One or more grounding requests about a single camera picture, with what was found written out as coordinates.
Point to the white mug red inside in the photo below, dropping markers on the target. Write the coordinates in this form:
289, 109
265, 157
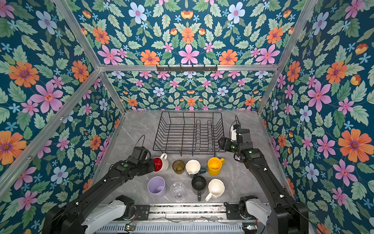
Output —
161, 163

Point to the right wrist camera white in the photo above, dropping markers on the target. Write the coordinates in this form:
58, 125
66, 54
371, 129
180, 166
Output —
233, 132

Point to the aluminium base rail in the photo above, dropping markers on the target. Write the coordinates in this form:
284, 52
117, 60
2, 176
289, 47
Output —
190, 211

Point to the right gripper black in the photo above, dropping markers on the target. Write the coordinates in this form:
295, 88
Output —
226, 142

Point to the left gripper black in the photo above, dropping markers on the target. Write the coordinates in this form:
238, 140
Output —
151, 162

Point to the black mug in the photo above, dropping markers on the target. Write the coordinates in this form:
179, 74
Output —
199, 186

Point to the cream mug green outside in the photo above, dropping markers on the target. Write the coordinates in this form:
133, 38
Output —
193, 168

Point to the yellow mug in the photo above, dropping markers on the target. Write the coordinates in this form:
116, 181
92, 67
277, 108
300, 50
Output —
214, 166

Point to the lavender plastic cup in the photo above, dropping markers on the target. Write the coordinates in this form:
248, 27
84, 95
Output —
157, 186

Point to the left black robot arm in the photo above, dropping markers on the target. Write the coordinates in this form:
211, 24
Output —
79, 217

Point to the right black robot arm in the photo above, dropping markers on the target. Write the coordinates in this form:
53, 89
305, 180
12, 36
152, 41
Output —
283, 214

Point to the black wire dish rack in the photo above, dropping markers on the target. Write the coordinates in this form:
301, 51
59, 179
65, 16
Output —
189, 133

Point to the olive green glass cup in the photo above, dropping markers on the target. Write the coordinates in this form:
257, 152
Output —
178, 167

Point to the white ceramic mug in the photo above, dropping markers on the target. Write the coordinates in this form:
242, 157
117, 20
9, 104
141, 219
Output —
216, 188

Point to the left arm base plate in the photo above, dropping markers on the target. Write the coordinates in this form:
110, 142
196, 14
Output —
140, 212

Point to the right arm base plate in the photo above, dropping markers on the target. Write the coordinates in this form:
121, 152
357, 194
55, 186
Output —
233, 212

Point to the metal hook rail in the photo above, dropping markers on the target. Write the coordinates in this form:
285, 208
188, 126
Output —
186, 68

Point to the clear glass cup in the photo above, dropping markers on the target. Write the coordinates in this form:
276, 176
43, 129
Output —
178, 190

